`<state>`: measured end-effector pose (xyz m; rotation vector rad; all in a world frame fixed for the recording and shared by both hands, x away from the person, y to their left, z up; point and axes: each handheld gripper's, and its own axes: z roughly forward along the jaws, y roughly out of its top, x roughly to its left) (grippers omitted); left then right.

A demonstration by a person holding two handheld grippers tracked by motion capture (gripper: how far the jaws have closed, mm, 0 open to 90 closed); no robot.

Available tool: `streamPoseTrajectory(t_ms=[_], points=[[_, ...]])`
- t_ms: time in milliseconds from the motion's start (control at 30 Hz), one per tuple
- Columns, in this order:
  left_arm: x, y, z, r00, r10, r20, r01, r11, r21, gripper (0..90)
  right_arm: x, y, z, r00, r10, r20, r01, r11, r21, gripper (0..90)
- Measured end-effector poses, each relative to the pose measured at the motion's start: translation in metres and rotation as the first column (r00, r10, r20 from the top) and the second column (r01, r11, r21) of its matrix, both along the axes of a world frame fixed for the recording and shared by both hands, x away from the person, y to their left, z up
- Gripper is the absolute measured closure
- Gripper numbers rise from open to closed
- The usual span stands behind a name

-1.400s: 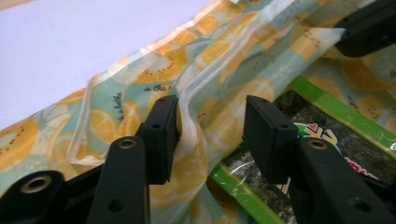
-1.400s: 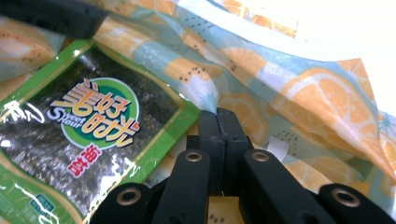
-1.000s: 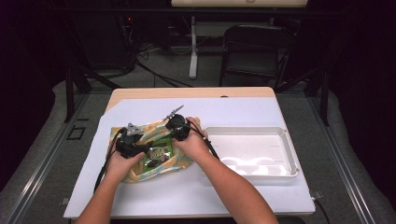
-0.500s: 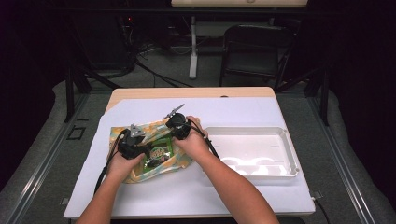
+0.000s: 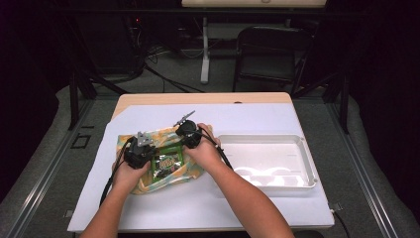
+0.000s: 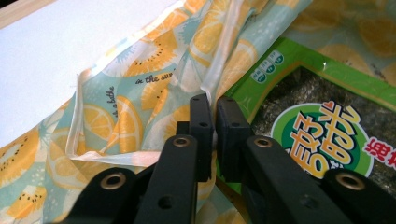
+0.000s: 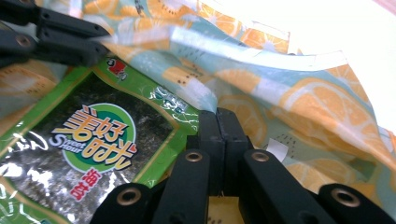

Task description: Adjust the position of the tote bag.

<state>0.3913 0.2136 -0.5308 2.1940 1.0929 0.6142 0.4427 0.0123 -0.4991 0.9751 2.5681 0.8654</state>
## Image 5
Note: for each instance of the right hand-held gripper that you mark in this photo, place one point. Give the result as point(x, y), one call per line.
point(189, 134)

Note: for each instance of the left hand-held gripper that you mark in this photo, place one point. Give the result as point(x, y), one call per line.
point(138, 155)

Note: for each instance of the green patterned carton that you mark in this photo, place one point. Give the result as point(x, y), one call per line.
point(165, 163)

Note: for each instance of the orange slice print bag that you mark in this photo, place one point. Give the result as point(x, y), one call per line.
point(175, 177)

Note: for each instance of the white plastic tray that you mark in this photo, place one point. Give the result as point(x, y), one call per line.
point(264, 155)

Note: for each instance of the person's left hand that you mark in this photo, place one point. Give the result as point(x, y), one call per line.
point(127, 177)

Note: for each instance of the person's right hand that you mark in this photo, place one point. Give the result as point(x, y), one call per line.
point(206, 152)

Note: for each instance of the wooden table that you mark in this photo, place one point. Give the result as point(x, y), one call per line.
point(198, 98)

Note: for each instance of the white table sheet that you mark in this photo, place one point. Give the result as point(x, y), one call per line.
point(198, 205)

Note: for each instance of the light desk with white leg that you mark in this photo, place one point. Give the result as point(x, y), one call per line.
point(205, 59)

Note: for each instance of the black metal stand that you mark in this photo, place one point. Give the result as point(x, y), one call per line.
point(345, 105)
point(73, 99)

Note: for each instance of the black folding chair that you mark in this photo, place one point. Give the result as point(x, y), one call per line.
point(267, 67)

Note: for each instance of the aluminium floor rail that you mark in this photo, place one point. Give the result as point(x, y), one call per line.
point(49, 178)
point(363, 178)

